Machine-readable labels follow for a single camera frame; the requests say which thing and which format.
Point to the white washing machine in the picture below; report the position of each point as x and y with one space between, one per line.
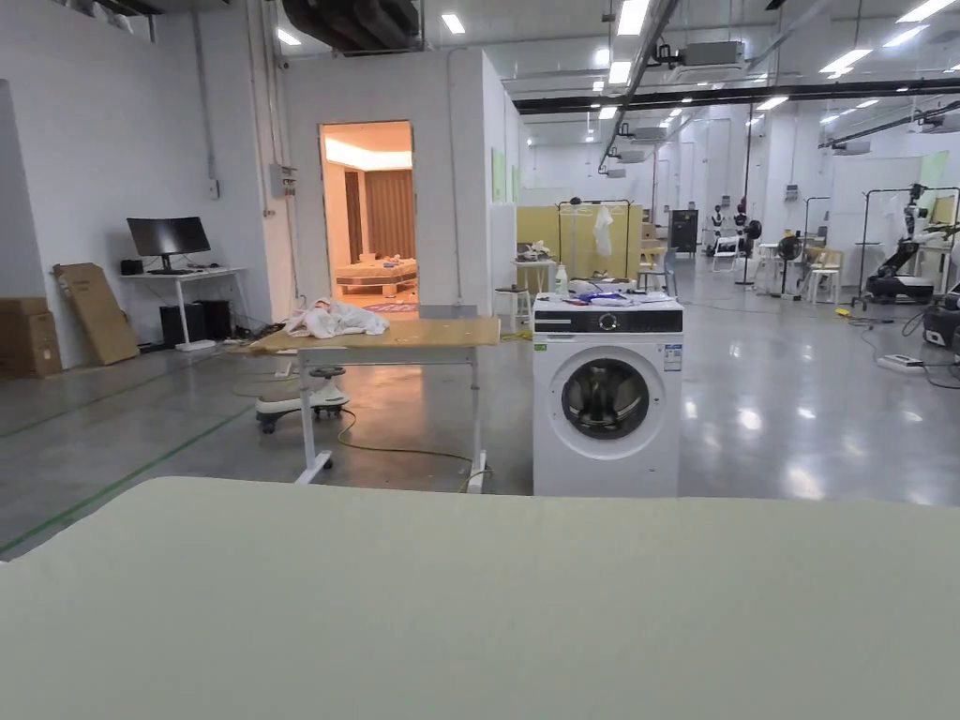
607 405

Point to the black garment rack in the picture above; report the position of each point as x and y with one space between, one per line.
596 225

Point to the white swing car toy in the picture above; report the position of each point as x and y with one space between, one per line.
304 405

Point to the bed with pale green sheet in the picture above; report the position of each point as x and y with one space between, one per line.
450 600

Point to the black computer tower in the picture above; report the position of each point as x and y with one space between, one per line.
182 325

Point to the white desk with monitor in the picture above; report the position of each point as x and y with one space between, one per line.
180 274

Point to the black standing fan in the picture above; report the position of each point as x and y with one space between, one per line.
786 259

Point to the flat brown cardboard carton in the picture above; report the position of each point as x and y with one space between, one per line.
94 311

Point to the black and white robot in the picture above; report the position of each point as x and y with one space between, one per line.
904 262

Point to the brown cardboard box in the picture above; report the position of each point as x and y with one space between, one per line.
26 337

